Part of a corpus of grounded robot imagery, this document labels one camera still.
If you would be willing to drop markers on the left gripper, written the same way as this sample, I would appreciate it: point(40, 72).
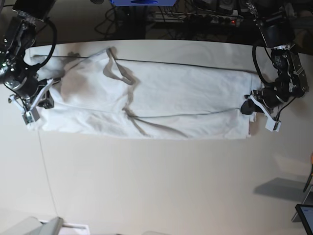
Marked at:
point(264, 101)

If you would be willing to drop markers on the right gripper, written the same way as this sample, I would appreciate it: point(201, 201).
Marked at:
point(28, 93)

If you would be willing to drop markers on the white T-shirt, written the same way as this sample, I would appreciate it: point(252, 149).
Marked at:
point(198, 129)

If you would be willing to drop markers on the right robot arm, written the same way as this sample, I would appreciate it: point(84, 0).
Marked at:
point(15, 74)

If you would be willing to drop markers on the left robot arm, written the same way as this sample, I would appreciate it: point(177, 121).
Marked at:
point(281, 54)

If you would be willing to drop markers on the black power strip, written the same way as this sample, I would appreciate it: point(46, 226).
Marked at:
point(193, 18)

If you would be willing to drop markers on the computer monitor screen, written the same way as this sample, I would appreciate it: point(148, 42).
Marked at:
point(305, 213)

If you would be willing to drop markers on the blue box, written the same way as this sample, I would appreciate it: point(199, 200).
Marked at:
point(143, 2)

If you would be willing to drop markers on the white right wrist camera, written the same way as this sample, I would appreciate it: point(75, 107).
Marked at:
point(30, 116)

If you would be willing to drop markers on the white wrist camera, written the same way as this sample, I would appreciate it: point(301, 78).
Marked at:
point(30, 116)
point(273, 125)

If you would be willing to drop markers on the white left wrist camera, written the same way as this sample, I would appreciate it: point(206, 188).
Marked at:
point(273, 125)

